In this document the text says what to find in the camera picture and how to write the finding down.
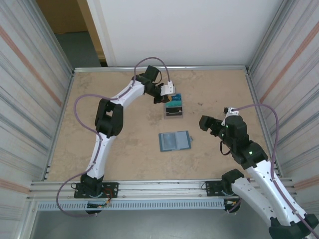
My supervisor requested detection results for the blue card holder wallet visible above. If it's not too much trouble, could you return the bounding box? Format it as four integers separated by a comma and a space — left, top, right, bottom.
159, 130, 194, 152

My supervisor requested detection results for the teal credit card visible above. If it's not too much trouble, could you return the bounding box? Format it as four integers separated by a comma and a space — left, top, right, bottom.
167, 97, 183, 107

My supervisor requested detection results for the clear acrylic card stand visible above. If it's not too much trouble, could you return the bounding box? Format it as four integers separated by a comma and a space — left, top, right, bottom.
163, 93, 185, 120

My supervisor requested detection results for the ribbed translucent side panel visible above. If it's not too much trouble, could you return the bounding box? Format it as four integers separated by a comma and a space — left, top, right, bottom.
0, 0, 74, 239
249, 0, 319, 239

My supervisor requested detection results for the small circuit board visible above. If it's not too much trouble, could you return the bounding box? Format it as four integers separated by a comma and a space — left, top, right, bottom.
86, 200, 111, 209

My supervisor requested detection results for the aluminium frame cross bar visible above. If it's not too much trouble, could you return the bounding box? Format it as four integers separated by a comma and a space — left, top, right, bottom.
73, 65, 250, 74

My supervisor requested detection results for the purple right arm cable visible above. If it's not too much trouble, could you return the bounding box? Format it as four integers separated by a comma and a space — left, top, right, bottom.
234, 103, 319, 239

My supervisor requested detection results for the aluminium frame side bar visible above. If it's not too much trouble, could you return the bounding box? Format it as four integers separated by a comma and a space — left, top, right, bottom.
245, 69, 284, 177
43, 71, 76, 181

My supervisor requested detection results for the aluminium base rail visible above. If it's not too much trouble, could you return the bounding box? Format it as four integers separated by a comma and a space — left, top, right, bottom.
29, 179, 299, 202

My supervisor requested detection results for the white door frame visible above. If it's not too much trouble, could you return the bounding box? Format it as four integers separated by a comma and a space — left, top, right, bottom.
86, 0, 118, 67

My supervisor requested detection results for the grey slotted cable duct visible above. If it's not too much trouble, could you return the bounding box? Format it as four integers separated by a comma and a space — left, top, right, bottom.
36, 200, 226, 212

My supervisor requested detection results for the aluminium corner post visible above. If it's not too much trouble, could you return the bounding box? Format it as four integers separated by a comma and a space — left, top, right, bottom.
248, 0, 296, 74
33, 0, 76, 75

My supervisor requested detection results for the brown wooden wall panel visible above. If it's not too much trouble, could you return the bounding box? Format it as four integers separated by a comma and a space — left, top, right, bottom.
36, 0, 88, 34

